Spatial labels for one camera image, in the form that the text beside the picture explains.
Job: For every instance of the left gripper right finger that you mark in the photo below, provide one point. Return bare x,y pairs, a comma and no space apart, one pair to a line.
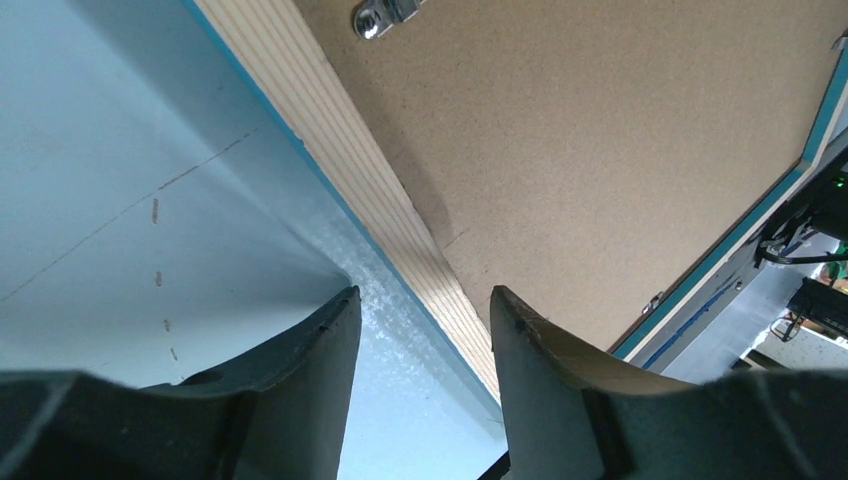
572,411

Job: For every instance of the light blue table mat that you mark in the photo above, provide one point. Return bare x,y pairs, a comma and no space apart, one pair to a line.
159,218

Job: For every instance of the silver metal retaining clip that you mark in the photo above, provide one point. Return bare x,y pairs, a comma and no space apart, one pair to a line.
374,18

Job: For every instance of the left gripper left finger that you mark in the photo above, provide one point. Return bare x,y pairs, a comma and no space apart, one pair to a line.
276,411

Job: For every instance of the brown fibreboard backing board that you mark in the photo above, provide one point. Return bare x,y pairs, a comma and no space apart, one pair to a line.
585,154

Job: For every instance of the light wooden picture frame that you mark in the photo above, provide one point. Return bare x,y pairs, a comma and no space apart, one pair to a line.
274,44

